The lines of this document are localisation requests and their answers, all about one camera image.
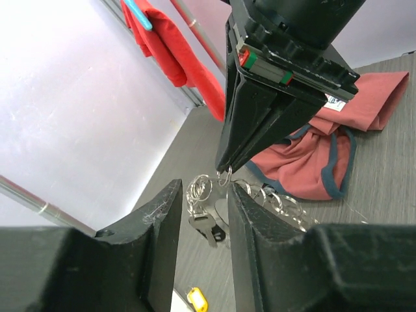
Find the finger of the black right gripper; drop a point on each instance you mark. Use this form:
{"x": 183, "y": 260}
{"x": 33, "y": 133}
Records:
{"x": 247, "y": 102}
{"x": 282, "y": 126}

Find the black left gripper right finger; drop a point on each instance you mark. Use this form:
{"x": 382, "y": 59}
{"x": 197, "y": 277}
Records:
{"x": 330, "y": 267}

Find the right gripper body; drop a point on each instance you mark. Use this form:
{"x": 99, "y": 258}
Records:
{"x": 296, "y": 37}

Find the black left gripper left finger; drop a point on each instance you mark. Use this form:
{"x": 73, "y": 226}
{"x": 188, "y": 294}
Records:
{"x": 107, "y": 260}

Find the black key tag with key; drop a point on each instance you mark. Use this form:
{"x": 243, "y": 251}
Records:
{"x": 206, "y": 225}

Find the white clothes rack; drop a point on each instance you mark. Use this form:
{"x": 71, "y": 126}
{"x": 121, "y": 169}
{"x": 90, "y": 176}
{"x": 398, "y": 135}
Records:
{"x": 29, "y": 198}

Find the red cloth on hanger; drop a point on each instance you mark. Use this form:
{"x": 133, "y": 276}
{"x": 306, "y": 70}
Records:
{"x": 166, "y": 44}

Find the blue clothes hanger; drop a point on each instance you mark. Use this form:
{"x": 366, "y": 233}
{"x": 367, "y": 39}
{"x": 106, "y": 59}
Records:
{"x": 139, "y": 15}

